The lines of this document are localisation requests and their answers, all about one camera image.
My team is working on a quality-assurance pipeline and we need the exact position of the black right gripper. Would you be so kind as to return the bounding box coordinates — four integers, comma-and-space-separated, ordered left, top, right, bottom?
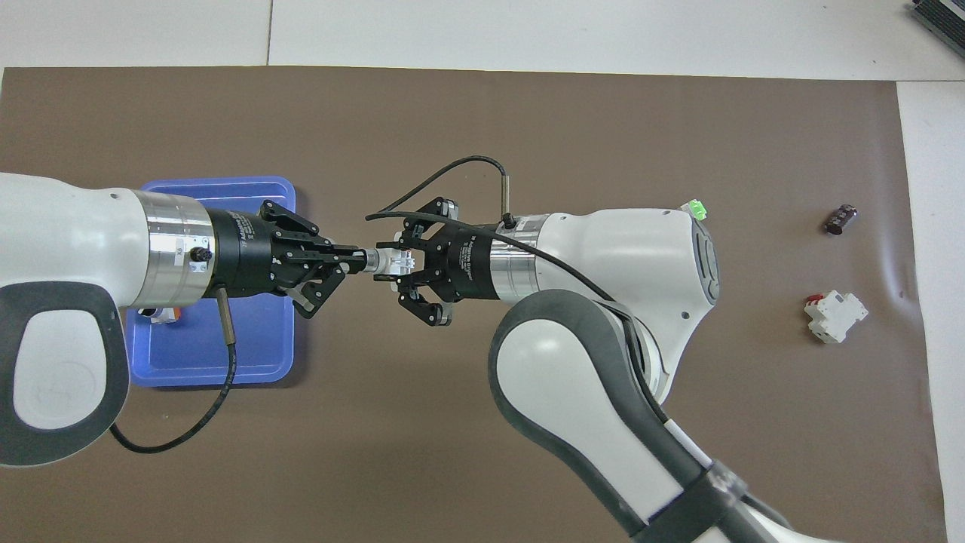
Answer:
393, 197, 503, 328

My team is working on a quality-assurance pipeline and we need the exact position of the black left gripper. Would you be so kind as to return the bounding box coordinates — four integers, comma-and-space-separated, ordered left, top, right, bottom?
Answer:
204, 199, 371, 318

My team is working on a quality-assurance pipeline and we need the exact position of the blue plastic tray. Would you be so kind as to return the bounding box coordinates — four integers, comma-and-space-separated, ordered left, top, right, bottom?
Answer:
124, 176, 297, 388

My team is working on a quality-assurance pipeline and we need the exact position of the brown table mat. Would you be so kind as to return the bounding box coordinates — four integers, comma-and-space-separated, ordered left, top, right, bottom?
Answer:
0, 66, 948, 543

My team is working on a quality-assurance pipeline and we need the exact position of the white red circuit breaker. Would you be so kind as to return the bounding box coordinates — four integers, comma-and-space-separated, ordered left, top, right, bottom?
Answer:
804, 291, 869, 345

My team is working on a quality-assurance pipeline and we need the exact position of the dark brown terminal block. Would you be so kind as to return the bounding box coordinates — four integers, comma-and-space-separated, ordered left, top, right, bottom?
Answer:
824, 204, 861, 236

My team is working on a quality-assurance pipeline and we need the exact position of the grey ribbed object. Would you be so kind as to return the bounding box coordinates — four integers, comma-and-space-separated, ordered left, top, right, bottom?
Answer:
908, 0, 965, 51

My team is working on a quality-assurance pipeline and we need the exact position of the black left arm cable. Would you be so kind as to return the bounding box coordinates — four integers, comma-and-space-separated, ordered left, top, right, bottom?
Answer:
109, 290, 239, 454

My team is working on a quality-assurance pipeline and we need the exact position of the white orange knob switch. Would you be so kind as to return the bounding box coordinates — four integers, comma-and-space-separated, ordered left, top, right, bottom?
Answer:
138, 303, 184, 326

